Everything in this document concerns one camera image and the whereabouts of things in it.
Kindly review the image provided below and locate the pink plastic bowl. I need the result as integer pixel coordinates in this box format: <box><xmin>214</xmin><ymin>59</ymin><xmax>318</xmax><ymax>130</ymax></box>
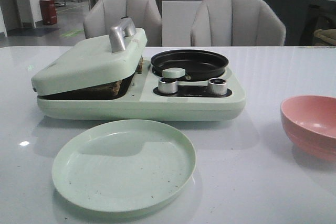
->
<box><xmin>280</xmin><ymin>95</ymin><xmax>335</xmax><ymax>162</ymax></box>

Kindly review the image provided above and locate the left grey upholstered chair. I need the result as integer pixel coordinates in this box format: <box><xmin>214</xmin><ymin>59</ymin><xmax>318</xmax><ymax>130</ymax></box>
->
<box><xmin>83</xmin><ymin>0</ymin><xmax>162</xmax><ymax>47</ymax></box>

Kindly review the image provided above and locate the green breakfast maker base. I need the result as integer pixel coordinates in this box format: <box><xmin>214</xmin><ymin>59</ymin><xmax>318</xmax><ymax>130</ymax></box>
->
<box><xmin>37</xmin><ymin>60</ymin><xmax>246</xmax><ymax>121</ymax></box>

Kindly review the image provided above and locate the green breakfast maker lid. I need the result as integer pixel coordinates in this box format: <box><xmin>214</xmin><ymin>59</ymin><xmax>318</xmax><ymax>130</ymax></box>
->
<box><xmin>32</xmin><ymin>28</ymin><xmax>147</xmax><ymax>96</ymax></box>

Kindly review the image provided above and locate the light green round plate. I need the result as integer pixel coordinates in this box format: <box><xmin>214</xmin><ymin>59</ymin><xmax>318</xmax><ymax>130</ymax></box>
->
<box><xmin>52</xmin><ymin>120</ymin><xmax>196</xmax><ymax>214</ymax></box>

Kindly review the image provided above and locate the white cabinet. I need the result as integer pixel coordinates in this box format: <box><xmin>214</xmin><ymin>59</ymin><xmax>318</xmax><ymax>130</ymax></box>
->
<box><xmin>162</xmin><ymin>0</ymin><xmax>203</xmax><ymax>47</ymax></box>

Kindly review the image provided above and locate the dark grey counter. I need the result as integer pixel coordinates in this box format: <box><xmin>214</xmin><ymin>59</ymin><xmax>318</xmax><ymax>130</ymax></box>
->
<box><xmin>264</xmin><ymin>0</ymin><xmax>335</xmax><ymax>46</ymax></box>

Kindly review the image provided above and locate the bread slice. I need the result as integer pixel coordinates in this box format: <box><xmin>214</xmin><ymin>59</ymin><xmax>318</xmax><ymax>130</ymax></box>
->
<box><xmin>74</xmin><ymin>80</ymin><xmax>123</xmax><ymax>100</ymax></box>
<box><xmin>135</xmin><ymin>56</ymin><xmax>143</xmax><ymax>74</ymax></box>

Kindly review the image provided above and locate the beige cushion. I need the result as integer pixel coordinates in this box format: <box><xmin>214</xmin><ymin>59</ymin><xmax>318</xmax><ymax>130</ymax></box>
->
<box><xmin>313</xmin><ymin>28</ymin><xmax>336</xmax><ymax>46</ymax></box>

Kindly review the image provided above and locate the right silver control knob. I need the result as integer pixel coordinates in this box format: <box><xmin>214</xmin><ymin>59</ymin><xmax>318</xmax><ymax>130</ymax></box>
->
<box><xmin>207</xmin><ymin>78</ymin><xmax>227</xmax><ymax>96</ymax></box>

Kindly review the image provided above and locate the silver control knob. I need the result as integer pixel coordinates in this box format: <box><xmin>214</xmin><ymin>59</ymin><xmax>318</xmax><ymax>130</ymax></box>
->
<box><xmin>157</xmin><ymin>78</ymin><xmax>178</xmax><ymax>94</ymax></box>
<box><xmin>207</xmin><ymin>78</ymin><xmax>227</xmax><ymax>96</ymax></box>

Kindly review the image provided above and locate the black round frying pan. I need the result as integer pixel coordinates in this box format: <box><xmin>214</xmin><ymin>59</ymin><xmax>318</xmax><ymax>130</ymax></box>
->
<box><xmin>151</xmin><ymin>49</ymin><xmax>229</xmax><ymax>82</ymax></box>

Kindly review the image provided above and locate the red trash bin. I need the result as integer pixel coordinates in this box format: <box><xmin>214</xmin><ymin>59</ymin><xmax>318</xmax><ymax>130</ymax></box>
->
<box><xmin>39</xmin><ymin>0</ymin><xmax>57</xmax><ymax>25</ymax></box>

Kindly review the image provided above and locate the grey upholstered chair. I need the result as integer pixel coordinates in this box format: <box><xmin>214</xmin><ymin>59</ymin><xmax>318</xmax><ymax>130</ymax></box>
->
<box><xmin>83</xmin><ymin>0</ymin><xmax>162</xmax><ymax>47</ymax></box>
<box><xmin>191</xmin><ymin>0</ymin><xmax>286</xmax><ymax>47</ymax></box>

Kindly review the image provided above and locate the left silver control knob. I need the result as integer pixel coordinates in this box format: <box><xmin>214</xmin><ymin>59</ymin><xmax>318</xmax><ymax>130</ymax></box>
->
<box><xmin>157</xmin><ymin>78</ymin><xmax>178</xmax><ymax>94</ymax></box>

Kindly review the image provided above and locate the right grey upholstered chair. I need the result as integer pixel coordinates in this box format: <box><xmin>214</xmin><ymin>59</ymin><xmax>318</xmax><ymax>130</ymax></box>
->
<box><xmin>191</xmin><ymin>0</ymin><xmax>286</xmax><ymax>47</ymax></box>

